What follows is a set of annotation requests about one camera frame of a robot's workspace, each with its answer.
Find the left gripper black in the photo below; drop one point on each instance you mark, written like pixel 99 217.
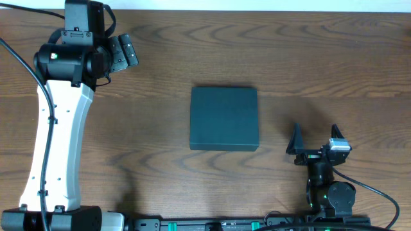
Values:
pixel 123 51

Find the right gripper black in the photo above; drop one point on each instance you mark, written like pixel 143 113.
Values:
pixel 302 148

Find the black gift box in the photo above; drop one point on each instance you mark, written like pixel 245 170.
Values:
pixel 224 119

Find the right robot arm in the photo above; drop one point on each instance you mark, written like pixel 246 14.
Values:
pixel 326 196

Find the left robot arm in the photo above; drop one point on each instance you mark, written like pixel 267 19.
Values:
pixel 67 69

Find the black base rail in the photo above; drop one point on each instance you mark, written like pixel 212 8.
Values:
pixel 212 224

